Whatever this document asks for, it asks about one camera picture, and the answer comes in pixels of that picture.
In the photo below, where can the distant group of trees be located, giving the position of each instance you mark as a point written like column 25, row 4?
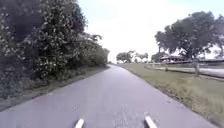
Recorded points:
column 126, row 56

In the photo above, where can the grey asphalt path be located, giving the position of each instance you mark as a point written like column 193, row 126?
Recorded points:
column 110, row 96

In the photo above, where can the low building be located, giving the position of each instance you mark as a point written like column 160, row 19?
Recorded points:
column 171, row 58

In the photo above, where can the grass verge beside wood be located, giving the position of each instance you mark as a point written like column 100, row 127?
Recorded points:
column 50, row 87

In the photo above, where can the robot's own part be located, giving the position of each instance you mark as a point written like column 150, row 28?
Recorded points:
column 79, row 123
column 150, row 122

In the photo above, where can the dense wood of trees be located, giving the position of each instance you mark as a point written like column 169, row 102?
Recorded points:
column 43, row 43

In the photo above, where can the grass verge beside fence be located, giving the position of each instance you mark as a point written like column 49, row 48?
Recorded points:
column 186, row 91

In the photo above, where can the broad dark tree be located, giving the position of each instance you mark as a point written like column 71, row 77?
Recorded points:
column 191, row 35

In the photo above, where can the wooden rail fence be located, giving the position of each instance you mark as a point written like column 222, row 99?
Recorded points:
column 196, row 69

